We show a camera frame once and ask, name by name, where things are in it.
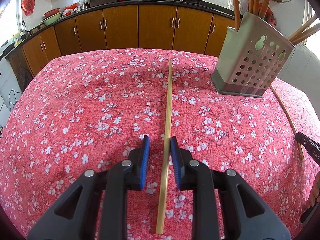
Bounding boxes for red plastic bag on wall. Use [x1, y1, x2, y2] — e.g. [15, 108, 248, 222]
[21, 0, 35, 16]

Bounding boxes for person's right hand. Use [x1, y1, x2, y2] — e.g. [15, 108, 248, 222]
[306, 172, 320, 208]

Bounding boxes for left window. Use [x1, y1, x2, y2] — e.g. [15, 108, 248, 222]
[1, 0, 22, 46]

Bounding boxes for red basin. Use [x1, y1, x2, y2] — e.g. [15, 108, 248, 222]
[44, 8, 60, 18]

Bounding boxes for black countertop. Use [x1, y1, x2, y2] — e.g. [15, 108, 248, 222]
[16, 0, 234, 48]

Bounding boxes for lower wooden kitchen cabinets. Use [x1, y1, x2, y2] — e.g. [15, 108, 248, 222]
[6, 4, 235, 90]

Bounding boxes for red floral tablecloth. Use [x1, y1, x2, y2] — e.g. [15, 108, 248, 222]
[1, 49, 319, 239]

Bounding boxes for window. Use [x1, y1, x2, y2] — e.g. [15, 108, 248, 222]
[1, 0, 22, 46]
[302, 0, 320, 60]

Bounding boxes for green basin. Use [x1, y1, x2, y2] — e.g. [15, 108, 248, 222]
[42, 12, 62, 26]

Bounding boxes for right window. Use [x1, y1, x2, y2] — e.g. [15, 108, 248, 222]
[302, 0, 320, 60]

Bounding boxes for green perforated utensil holder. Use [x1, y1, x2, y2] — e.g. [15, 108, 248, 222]
[210, 12, 295, 98]

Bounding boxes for yellow detergent bottle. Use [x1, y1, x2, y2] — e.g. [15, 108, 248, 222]
[12, 31, 22, 47]

